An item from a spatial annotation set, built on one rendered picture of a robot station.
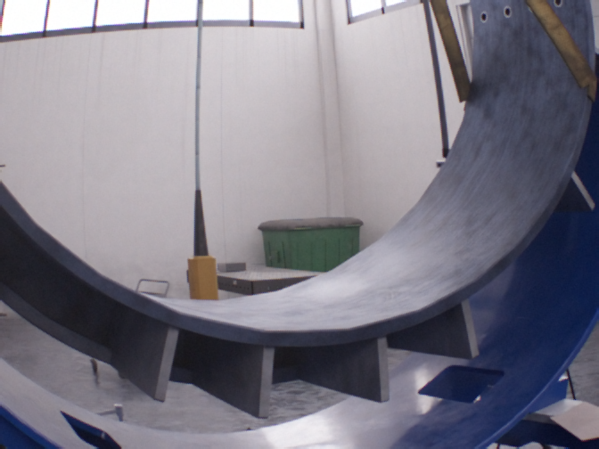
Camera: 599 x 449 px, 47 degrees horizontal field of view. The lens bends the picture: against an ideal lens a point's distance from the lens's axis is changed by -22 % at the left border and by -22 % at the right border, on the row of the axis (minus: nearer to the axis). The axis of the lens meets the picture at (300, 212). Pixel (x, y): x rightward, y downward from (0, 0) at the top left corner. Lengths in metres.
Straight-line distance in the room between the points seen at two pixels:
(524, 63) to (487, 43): 0.25
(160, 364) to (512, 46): 1.63
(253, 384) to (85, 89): 11.13
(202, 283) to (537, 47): 1.35
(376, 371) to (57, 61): 11.17
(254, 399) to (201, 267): 1.03
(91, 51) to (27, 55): 1.31
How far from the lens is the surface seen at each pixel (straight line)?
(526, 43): 2.56
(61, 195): 12.36
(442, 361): 2.45
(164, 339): 1.53
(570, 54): 2.26
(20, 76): 12.44
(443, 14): 2.67
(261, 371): 1.60
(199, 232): 2.61
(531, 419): 2.70
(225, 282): 9.67
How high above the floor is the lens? 1.64
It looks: level
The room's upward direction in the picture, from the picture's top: 3 degrees counter-clockwise
